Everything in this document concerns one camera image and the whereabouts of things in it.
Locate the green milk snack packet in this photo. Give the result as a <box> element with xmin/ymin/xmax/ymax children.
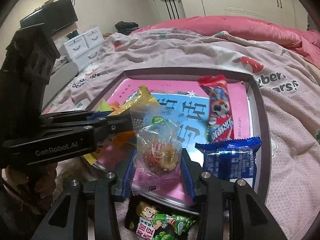
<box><xmin>96</xmin><ymin>99</ymin><xmax>115</xmax><ymax>112</ymax></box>

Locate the blue foil snack packet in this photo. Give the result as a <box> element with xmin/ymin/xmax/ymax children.
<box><xmin>195</xmin><ymin>137</ymin><xmax>262</xmax><ymax>186</ymax></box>

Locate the black green cartoon snack packet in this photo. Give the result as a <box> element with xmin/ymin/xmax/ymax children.
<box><xmin>124</xmin><ymin>195</ymin><xmax>197</xmax><ymax>239</ymax></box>

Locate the orange yellow snack packet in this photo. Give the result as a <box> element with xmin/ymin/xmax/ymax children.
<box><xmin>82</xmin><ymin>84</ymin><xmax>161</xmax><ymax>167</ymax></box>

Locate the red blue candy stick packet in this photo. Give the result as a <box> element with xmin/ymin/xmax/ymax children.
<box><xmin>198</xmin><ymin>75</ymin><xmax>234</xmax><ymax>143</ymax></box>

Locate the clear round pastry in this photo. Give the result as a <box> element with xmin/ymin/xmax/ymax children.
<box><xmin>130</xmin><ymin>106</ymin><xmax>186</xmax><ymax>194</ymax></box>

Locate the white drawer cabinet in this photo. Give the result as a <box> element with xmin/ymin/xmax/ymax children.
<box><xmin>59</xmin><ymin>27</ymin><xmax>104</xmax><ymax>72</ymax></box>

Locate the dark cardboard box tray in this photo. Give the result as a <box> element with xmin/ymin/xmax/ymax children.
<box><xmin>86</xmin><ymin>67</ymin><xmax>272</xmax><ymax>202</ymax></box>

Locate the pink blue book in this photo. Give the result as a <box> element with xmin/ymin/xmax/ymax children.
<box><xmin>96</xmin><ymin>77</ymin><xmax>252</xmax><ymax>207</ymax></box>

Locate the dark folded clothes pile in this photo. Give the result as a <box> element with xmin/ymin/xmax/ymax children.
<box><xmin>115</xmin><ymin>21</ymin><xmax>139</xmax><ymax>36</ymax></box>

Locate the pink strawberry bear blanket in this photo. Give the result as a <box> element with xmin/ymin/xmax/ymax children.
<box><xmin>46</xmin><ymin>26</ymin><xmax>319</xmax><ymax>239</ymax></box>

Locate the pink quilt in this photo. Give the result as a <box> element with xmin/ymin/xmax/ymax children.
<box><xmin>134</xmin><ymin>16</ymin><xmax>319</xmax><ymax>67</ymax></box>

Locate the white wardrobe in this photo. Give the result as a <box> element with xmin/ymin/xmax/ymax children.
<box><xmin>181</xmin><ymin>0</ymin><xmax>308</xmax><ymax>31</ymax></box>

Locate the black wall television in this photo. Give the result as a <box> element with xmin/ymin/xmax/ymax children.
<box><xmin>20</xmin><ymin>0</ymin><xmax>78</xmax><ymax>35</ymax></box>

